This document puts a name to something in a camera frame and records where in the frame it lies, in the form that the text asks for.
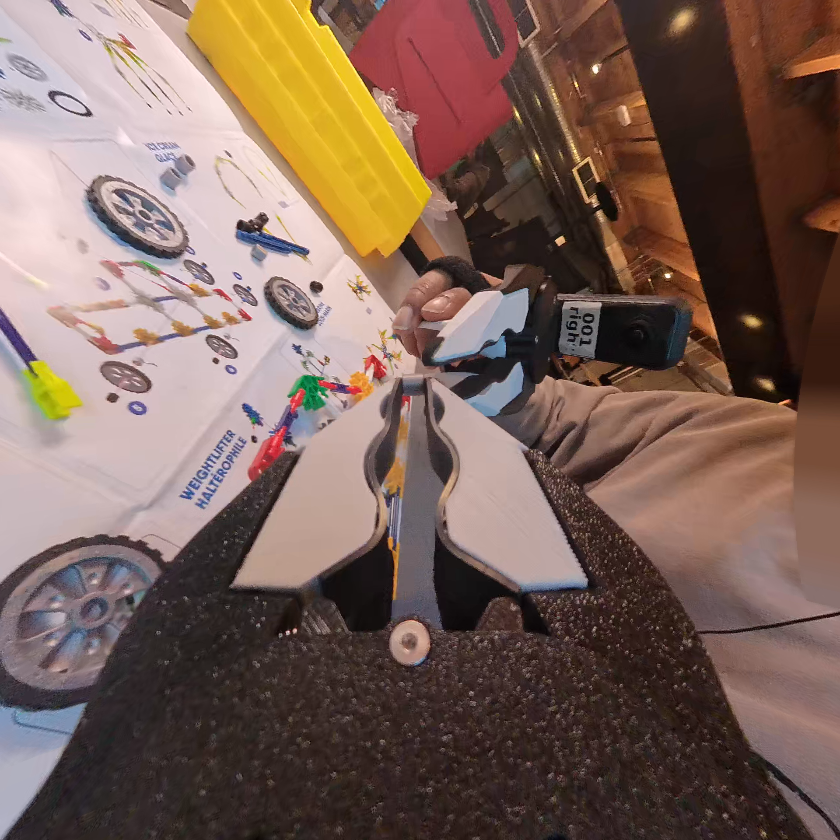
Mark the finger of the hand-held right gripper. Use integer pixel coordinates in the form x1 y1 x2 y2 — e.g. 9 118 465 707
420 287 532 371
453 359 529 418

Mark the blue rod V-shaped assembly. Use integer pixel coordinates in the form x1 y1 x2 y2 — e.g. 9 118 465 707
0 305 82 424

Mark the blue rod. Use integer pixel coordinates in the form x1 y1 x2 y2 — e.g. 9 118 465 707
237 210 312 259

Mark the colourful construction toy model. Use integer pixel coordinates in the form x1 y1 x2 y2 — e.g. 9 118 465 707
247 352 410 605

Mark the small black toy wheel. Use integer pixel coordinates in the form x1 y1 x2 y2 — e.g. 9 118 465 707
0 535 165 714
263 275 320 330
86 174 191 259

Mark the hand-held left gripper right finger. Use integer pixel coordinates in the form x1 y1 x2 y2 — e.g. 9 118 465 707
424 381 589 628

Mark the person's right hand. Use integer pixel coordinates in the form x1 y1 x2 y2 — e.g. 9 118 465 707
392 256 489 358

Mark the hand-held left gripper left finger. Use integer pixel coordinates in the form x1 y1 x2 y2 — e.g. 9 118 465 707
230 381 401 628

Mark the yellow plastic bin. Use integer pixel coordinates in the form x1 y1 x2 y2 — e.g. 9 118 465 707
187 0 433 261

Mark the red bag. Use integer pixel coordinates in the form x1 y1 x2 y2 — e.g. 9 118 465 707
348 0 529 181

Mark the printed instruction sheet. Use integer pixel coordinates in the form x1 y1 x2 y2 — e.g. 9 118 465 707
0 0 421 756

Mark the clear plastic bag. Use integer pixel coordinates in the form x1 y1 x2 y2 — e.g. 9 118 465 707
372 87 458 227

